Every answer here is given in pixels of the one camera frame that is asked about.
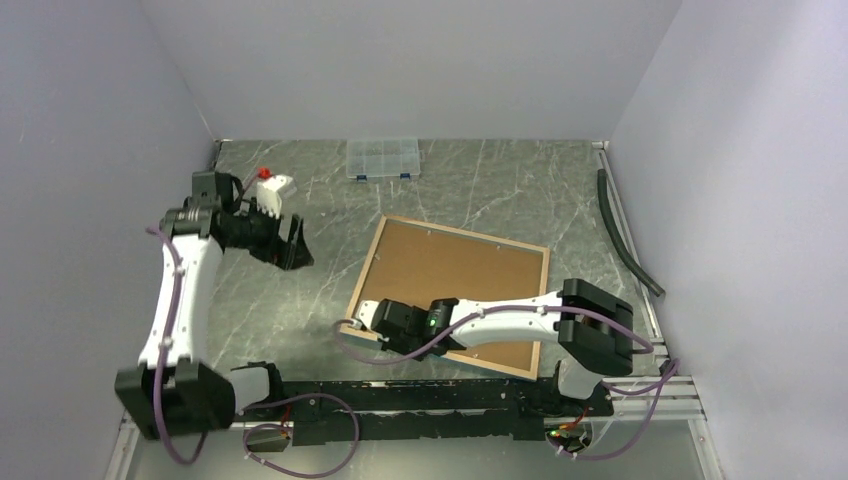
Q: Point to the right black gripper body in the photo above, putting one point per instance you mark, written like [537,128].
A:
[406,344]

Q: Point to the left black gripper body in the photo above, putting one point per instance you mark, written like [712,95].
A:
[259,235]

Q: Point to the wooden picture frame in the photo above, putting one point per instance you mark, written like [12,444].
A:
[361,278]

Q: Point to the brown frame backing board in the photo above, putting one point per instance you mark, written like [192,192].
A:
[464,278]

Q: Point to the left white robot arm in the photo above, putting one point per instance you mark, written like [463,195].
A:
[172,390]

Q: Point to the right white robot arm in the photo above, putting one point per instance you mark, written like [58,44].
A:
[591,325]

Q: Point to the black mounting base bar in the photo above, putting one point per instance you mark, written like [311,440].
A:
[333,411]

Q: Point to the clear plastic organizer box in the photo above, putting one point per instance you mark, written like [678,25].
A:
[383,158]

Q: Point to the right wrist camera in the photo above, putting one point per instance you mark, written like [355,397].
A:
[365,313]

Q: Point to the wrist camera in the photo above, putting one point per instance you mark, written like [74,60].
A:
[272,190]
[365,313]

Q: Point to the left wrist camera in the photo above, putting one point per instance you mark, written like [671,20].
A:
[272,190]

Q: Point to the aluminium rail frame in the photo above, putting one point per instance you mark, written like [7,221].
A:
[637,400]

